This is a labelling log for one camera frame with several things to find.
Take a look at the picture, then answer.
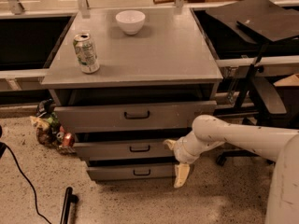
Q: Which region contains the grey bottom drawer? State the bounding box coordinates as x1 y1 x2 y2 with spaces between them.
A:
87 162 176 182

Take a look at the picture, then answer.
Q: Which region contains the black cable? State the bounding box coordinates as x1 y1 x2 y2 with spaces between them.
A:
0 125 52 224

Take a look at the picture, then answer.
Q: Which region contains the grey drawer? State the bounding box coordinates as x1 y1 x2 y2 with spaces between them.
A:
87 162 176 182
74 139 174 161
55 101 216 133

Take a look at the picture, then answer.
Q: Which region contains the black tilted board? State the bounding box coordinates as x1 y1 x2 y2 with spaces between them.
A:
206 0 299 44

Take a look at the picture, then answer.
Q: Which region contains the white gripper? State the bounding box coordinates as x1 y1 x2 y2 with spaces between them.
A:
164 139 195 189

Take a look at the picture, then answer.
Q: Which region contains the grey drawer cabinet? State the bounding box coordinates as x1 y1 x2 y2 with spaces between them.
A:
42 8 222 168

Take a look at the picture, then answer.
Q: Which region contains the black metal bar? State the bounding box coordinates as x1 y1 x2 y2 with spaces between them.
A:
60 187 78 224

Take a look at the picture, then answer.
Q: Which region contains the green white soda can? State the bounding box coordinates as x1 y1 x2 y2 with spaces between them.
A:
73 33 100 74

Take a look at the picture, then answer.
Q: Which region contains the white bowl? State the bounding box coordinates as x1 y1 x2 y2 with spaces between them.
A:
115 10 146 35

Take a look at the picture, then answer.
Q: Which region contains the black office chair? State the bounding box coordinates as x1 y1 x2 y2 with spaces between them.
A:
215 40 299 167

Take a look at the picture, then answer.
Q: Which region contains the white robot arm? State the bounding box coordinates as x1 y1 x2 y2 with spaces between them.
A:
164 115 299 224

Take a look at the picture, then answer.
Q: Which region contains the grey top drawer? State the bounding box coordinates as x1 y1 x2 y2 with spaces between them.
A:
55 101 216 133

